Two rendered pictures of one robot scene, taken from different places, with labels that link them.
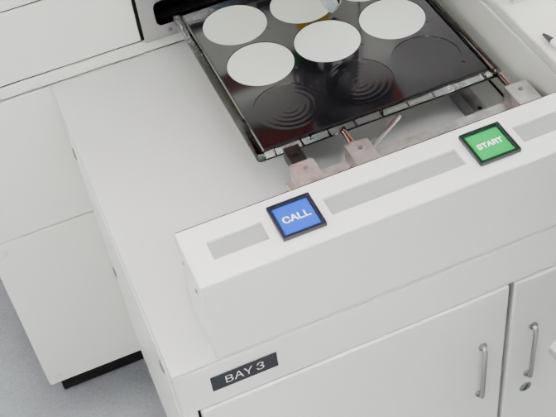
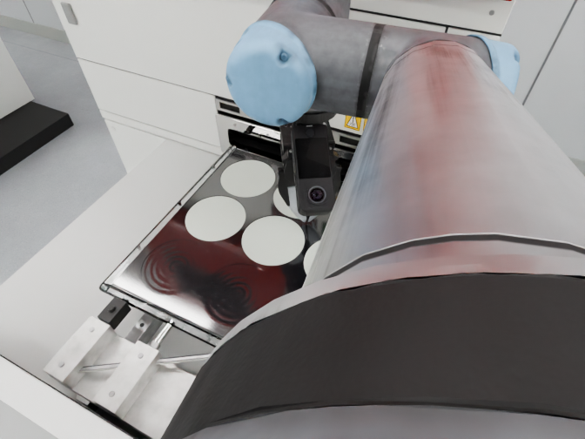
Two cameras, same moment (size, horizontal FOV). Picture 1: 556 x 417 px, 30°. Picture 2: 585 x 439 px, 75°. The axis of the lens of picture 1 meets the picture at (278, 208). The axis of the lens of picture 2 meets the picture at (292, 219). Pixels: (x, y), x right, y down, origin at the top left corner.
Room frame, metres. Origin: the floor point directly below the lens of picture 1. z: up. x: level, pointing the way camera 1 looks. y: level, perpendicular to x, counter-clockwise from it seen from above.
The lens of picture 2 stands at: (0.98, -0.38, 1.38)
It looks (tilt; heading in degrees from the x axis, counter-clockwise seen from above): 49 degrees down; 42
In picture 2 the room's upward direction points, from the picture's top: straight up
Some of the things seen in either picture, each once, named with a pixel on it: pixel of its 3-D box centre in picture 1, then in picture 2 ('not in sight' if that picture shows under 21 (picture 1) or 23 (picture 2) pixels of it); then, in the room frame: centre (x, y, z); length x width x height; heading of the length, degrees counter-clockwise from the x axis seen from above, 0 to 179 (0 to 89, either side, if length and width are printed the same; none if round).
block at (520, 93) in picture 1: (529, 106); not in sight; (1.04, -0.36, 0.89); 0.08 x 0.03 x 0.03; 16
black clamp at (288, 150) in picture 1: (295, 158); (114, 312); (1.00, -0.03, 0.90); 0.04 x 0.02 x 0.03; 16
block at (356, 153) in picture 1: (368, 166); (130, 378); (0.97, -0.13, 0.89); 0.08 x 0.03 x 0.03; 16
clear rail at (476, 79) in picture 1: (381, 113); (209, 339); (1.06, -0.16, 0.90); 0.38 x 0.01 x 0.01; 106
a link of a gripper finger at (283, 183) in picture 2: not in sight; (293, 181); (1.28, -0.12, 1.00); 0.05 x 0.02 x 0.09; 138
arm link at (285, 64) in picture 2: not in sight; (302, 62); (1.22, -0.18, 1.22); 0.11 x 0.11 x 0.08; 25
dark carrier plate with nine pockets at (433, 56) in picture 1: (327, 41); (272, 239); (1.24, -0.11, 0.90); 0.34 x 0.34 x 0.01; 16
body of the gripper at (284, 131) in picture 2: not in sight; (307, 135); (1.31, -0.11, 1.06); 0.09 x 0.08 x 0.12; 48
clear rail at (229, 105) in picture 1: (215, 82); (178, 205); (1.18, 0.06, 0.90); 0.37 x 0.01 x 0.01; 16
